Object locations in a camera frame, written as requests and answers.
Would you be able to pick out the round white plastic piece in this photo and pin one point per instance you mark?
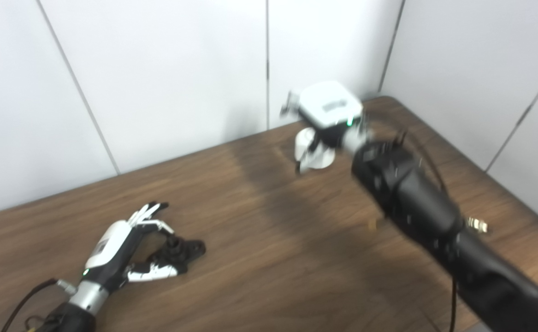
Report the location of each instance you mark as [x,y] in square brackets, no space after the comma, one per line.
[322,159]

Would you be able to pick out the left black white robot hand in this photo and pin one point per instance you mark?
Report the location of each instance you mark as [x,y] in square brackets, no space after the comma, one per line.
[109,244]

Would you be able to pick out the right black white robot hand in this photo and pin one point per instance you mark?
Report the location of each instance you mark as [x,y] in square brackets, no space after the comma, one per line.
[328,106]

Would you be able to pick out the black plastic holder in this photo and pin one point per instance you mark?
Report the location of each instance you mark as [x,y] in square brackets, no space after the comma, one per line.
[183,251]

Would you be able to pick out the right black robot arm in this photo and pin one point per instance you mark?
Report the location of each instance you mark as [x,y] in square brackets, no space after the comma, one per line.
[411,193]

